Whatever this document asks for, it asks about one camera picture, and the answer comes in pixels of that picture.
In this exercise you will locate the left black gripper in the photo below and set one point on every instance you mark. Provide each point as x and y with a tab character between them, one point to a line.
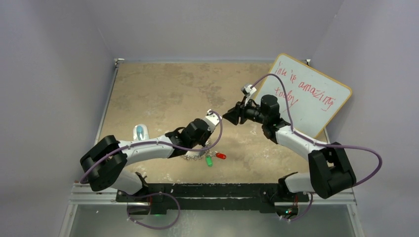
208	134

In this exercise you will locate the key with green tag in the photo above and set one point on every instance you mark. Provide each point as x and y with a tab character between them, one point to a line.
209	161

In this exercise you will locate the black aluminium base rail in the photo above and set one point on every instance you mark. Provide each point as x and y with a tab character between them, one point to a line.
262	197

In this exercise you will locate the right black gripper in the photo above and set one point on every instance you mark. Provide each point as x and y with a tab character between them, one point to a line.
239	110

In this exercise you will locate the silver disc with keyrings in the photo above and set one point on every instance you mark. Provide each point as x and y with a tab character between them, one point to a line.
191	155

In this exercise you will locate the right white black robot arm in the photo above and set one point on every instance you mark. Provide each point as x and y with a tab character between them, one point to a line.
330	171

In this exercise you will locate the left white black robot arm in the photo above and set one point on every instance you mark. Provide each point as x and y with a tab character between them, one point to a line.
104	164

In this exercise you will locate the whiteboard with red writing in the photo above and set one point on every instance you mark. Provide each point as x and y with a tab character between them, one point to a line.
308	98

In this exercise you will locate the keys with red green tags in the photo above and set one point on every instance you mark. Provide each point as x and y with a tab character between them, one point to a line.
218	155

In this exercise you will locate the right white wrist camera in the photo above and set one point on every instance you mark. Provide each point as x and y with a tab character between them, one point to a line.
248	90

